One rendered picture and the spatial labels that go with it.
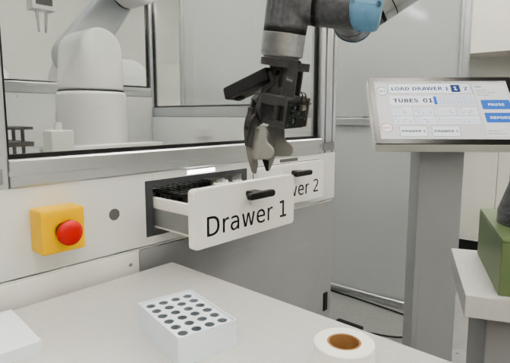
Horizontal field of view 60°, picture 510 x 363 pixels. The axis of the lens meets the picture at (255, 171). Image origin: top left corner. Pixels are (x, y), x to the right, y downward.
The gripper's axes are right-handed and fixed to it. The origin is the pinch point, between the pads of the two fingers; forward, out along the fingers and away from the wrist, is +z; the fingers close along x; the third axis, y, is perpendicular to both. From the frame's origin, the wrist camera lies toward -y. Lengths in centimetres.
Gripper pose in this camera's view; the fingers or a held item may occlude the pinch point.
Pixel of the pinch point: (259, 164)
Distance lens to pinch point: 84.8
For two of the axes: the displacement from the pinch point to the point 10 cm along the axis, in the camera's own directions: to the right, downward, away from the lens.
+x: 6.6, -1.3, 7.4
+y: 7.5, 2.6, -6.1
